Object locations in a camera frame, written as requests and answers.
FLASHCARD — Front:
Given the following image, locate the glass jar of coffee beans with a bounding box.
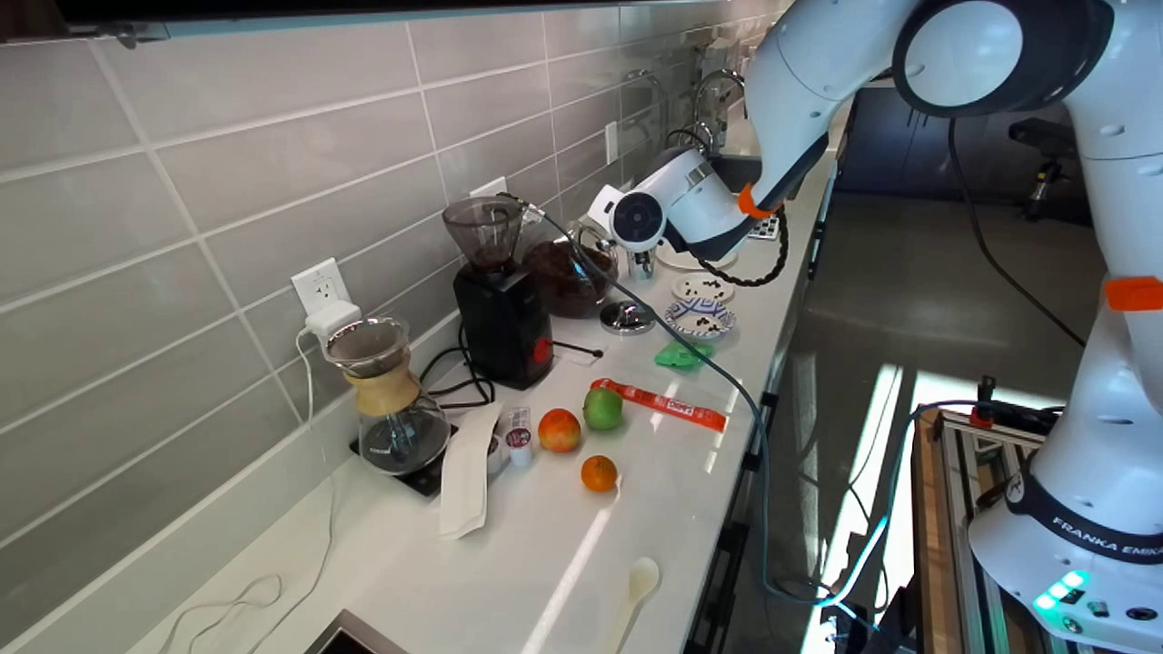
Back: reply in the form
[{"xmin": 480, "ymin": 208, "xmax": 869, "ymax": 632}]
[{"xmin": 523, "ymin": 243, "xmax": 618, "ymax": 319}]

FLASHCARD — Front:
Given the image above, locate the green cloth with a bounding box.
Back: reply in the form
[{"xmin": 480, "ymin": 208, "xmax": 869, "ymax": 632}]
[{"xmin": 656, "ymin": 343, "xmax": 715, "ymax": 375}]

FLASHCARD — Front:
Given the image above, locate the small white plate with beans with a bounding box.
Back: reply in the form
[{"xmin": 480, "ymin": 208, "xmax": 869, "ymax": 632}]
[{"xmin": 672, "ymin": 273, "xmax": 738, "ymax": 305}]

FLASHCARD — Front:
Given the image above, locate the white plastic spoon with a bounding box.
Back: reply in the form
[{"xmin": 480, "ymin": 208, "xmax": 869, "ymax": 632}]
[{"xmin": 606, "ymin": 555, "xmax": 663, "ymax": 654}]

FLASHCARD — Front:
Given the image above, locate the white folded towel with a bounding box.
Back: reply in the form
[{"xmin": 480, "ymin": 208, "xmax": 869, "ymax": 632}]
[{"xmin": 439, "ymin": 403, "xmax": 502, "ymax": 543}]

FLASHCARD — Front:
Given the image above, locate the white power adapter outlet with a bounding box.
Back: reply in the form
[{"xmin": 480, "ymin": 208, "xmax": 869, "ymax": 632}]
[{"xmin": 293, "ymin": 259, "xmax": 363, "ymax": 343}]

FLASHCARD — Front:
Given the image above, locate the black coffee grinder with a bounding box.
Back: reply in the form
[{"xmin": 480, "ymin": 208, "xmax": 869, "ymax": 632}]
[{"xmin": 443, "ymin": 192, "xmax": 553, "ymax": 389}]

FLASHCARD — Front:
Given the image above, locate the green apple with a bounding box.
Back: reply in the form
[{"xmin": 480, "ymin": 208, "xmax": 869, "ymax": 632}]
[{"xmin": 581, "ymin": 389, "xmax": 626, "ymax": 434}]

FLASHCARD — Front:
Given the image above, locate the blue patterned bowl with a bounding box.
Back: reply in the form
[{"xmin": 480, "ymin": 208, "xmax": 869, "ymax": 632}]
[{"xmin": 669, "ymin": 302, "xmax": 735, "ymax": 346}]

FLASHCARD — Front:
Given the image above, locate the small orange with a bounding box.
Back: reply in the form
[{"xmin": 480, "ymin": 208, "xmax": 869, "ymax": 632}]
[{"xmin": 581, "ymin": 455, "xmax": 618, "ymax": 493}]

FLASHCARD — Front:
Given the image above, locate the red orange peach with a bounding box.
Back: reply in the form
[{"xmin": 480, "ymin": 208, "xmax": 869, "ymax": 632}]
[{"xmin": 538, "ymin": 406, "xmax": 581, "ymax": 455}]

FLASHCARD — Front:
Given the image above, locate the red orange strip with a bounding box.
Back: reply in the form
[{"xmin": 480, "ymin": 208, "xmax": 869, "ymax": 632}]
[{"xmin": 589, "ymin": 380, "xmax": 726, "ymax": 434}]

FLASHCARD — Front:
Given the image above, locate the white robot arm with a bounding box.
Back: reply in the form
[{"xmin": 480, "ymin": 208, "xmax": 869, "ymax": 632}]
[{"xmin": 589, "ymin": 0, "xmax": 1163, "ymax": 654}]

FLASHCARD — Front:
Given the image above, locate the white light switch plate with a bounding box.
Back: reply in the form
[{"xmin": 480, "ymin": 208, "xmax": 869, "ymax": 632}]
[{"xmin": 603, "ymin": 120, "xmax": 623, "ymax": 163}]

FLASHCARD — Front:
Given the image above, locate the black jar lid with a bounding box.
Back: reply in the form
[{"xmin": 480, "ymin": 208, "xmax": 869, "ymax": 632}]
[{"xmin": 601, "ymin": 302, "xmax": 650, "ymax": 334}]

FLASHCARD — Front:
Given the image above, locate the glass pour over carafe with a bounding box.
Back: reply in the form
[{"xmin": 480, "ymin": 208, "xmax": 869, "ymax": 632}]
[{"xmin": 326, "ymin": 315, "xmax": 450, "ymax": 477}]

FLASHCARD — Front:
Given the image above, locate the white wall outlet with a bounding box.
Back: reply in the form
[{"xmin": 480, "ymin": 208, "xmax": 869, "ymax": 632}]
[{"xmin": 469, "ymin": 176, "xmax": 509, "ymax": 196}]

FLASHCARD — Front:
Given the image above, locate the black cable over counter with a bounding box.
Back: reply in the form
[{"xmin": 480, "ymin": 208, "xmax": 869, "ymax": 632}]
[{"xmin": 532, "ymin": 205, "xmax": 767, "ymax": 440}]

